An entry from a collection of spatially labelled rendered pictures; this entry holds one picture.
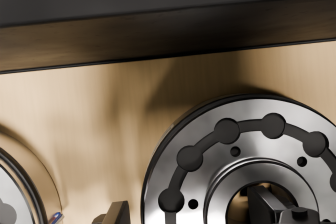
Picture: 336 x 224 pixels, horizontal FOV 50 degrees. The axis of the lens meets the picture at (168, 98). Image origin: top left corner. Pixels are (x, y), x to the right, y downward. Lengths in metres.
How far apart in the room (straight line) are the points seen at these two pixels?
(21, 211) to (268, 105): 0.12
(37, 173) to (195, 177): 0.08
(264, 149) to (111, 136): 0.08
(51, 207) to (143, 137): 0.06
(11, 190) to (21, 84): 0.06
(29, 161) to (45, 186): 0.01
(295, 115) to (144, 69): 0.08
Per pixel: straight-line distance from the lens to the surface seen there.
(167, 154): 0.16
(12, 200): 0.17
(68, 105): 0.19
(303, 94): 0.20
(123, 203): 0.16
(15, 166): 0.18
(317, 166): 0.17
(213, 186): 0.16
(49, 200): 0.19
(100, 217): 0.16
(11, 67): 0.19
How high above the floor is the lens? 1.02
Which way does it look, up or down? 89 degrees down
